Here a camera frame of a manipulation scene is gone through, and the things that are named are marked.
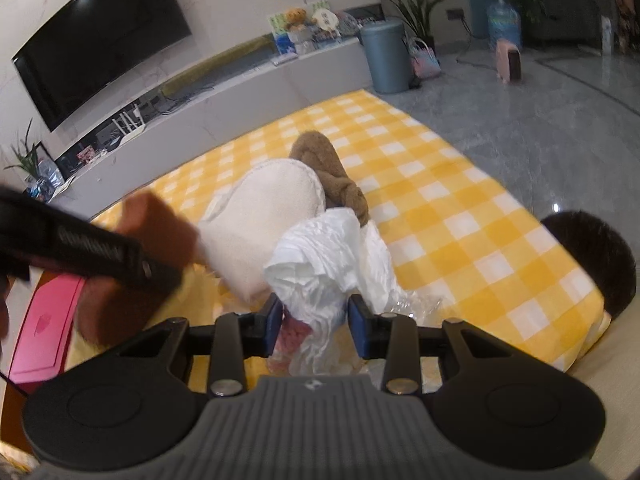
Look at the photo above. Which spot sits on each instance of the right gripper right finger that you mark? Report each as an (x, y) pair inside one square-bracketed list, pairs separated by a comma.
[(390, 337)]

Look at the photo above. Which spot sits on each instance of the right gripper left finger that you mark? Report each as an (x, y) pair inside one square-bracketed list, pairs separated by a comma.
[(238, 337)]

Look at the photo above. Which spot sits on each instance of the pink white knitted item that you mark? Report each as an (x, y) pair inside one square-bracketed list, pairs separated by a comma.
[(291, 336)]

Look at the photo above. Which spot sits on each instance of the white plastic bag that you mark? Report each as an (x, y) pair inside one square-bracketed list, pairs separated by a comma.
[(316, 266)]

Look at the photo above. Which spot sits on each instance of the white terry slipper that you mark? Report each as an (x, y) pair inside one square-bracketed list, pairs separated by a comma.
[(241, 227)]

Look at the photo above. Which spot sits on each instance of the small potted plant left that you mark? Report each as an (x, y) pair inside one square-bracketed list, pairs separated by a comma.
[(26, 157)]

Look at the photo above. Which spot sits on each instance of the clear plastic wrapper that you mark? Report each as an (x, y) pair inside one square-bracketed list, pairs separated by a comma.
[(420, 306)]

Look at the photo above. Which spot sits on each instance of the pink storage box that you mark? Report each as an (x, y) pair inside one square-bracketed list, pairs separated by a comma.
[(43, 341)]

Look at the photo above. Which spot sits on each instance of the yellow white checkered blanket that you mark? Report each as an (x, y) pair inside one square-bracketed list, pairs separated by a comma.
[(451, 230)]

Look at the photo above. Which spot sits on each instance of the white wifi router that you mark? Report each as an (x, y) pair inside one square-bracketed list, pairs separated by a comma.
[(129, 122)]

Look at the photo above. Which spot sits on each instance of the brown plush slipper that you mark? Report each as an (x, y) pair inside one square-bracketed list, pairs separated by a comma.
[(315, 150)]

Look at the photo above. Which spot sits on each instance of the black round stool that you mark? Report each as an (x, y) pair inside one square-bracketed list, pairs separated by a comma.
[(601, 251)]

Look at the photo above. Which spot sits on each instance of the grey TV console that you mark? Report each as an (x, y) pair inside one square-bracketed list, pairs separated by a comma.
[(236, 106)]

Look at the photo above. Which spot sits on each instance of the pastel woven basket bag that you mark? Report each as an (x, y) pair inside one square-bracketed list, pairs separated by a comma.
[(424, 60)]

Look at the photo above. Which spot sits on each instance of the blue-grey trash bin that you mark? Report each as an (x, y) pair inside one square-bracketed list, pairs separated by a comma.
[(387, 55)]

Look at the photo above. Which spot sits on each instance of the green long cushion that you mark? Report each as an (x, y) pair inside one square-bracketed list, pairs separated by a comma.
[(219, 67)]

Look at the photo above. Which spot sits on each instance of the pink space heater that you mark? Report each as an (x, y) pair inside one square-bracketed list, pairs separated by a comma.
[(509, 63)]

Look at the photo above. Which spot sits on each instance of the round white hand fan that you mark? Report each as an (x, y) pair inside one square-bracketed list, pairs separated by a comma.
[(326, 20)]

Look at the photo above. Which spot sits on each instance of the green potted plant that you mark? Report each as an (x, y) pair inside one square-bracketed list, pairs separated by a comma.
[(415, 5)]

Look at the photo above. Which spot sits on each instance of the brown teddy bear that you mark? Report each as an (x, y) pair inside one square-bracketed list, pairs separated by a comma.
[(295, 19)]

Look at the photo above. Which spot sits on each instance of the blue water jug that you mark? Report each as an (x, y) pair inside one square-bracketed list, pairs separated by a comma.
[(504, 22)]

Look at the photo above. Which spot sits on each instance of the black wall television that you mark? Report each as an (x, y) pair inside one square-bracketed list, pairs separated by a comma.
[(88, 44)]

